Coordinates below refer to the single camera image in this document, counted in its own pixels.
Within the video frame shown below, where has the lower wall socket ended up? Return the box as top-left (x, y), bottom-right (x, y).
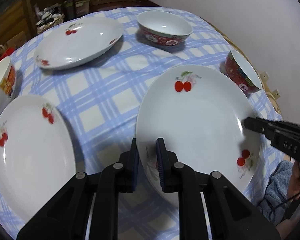
top-left (271, 89), bottom-right (281, 100)

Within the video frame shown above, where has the wicker basket with items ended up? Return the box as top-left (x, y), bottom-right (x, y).
top-left (36, 10), bottom-right (64, 34)

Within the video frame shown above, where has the red paper gift bag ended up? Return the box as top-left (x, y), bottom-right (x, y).
top-left (0, 45), bottom-right (15, 61)

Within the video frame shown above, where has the white bowl orange label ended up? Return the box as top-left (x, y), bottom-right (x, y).
top-left (0, 56), bottom-right (16, 114)

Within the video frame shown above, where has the person right hand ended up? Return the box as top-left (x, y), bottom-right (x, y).
top-left (276, 161), bottom-right (300, 239)

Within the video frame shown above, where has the large cherry plate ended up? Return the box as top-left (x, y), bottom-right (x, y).
top-left (136, 65), bottom-right (261, 206)

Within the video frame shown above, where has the wall socket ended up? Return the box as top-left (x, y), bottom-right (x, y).
top-left (271, 89), bottom-right (281, 100)
top-left (261, 71), bottom-right (269, 81)

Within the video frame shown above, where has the wooden wardrobe cabinet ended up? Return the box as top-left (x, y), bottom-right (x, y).
top-left (0, 0), bottom-right (65, 53)

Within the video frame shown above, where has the upper wall socket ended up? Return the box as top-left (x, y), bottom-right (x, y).
top-left (261, 71), bottom-right (269, 81)

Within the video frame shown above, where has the red patterned bowl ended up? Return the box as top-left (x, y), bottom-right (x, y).
top-left (224, 49), bottom-right (263, 94)
top-left (137, 10), bottom-right (193, 47)

